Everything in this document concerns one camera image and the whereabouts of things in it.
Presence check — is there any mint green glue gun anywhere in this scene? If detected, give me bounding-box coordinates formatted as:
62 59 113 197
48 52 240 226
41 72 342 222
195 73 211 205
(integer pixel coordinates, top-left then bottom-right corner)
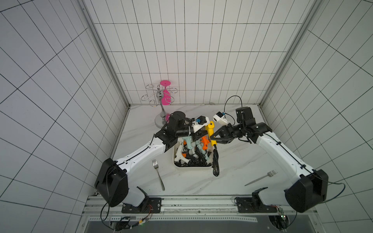
184 137 195 150

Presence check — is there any yellow glue gun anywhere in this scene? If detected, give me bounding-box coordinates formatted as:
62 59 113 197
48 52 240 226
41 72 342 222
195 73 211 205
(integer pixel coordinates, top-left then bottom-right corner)
206 121 220 177

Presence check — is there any cream plastic storage box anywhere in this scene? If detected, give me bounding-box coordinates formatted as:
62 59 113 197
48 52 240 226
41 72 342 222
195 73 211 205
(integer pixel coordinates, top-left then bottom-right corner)
172 138 213 168

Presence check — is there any white glue gun orange trigger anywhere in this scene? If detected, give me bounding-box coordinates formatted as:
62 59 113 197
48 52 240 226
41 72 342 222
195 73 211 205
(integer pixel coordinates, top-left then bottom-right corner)
174 144 190 164

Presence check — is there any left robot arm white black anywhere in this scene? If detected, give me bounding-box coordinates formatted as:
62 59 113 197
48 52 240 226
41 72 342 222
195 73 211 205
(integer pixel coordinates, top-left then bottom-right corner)
94 111 210 207

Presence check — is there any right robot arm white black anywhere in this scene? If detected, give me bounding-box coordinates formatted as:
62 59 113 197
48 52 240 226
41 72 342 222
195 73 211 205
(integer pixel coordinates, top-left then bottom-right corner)
211 107 328 213

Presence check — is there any chrome cup holder stand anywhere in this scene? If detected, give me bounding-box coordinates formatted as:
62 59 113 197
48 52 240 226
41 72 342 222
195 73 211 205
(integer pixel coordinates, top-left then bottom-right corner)
140 83 178 128

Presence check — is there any pink wine glass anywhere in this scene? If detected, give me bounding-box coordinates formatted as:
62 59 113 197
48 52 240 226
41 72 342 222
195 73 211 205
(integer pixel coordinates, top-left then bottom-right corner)
160 80 172 123

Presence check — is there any silver fork left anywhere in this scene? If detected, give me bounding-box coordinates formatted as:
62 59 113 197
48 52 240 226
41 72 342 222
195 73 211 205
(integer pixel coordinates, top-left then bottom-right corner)
152 159 165 191

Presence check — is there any silver fork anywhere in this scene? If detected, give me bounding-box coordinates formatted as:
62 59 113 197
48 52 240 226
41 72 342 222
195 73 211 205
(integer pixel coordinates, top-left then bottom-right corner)
244 170 277 186
152 159 165 191

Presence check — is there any silver fork right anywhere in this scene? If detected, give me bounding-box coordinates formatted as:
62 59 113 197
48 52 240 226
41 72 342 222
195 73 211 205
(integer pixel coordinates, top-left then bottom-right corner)
244 170 277 186

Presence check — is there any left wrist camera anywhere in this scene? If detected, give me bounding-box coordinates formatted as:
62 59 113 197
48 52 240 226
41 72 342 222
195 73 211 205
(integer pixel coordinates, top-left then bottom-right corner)
192 116 210 133

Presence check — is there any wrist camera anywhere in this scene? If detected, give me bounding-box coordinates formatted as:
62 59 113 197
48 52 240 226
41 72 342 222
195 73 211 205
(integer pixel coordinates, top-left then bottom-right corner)
192 116 210 133
213 112 229 126

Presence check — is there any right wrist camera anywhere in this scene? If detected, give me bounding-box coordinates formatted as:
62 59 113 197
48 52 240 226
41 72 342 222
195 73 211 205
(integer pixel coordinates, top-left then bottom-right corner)
213 112 229 126

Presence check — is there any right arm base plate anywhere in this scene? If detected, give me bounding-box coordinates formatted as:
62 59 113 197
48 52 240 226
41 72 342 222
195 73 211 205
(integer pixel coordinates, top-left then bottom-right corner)
234 197 277 213

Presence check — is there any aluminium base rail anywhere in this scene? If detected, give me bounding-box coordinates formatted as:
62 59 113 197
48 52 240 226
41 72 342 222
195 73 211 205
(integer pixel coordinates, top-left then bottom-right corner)
83 196 301 222

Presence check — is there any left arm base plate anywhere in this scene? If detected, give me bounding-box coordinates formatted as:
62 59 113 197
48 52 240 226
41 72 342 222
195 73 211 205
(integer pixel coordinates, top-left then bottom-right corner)
121 197 162 214

